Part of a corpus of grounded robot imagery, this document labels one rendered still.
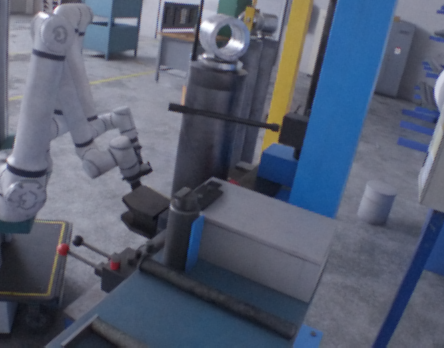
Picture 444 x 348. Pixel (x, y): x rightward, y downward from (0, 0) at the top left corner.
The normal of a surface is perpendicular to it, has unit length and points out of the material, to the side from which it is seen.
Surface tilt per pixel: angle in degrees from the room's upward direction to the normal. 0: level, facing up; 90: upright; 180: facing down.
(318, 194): 90
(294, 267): 90
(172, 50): 90
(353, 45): 90
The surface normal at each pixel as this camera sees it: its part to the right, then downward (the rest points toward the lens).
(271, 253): -0.43, 0.28
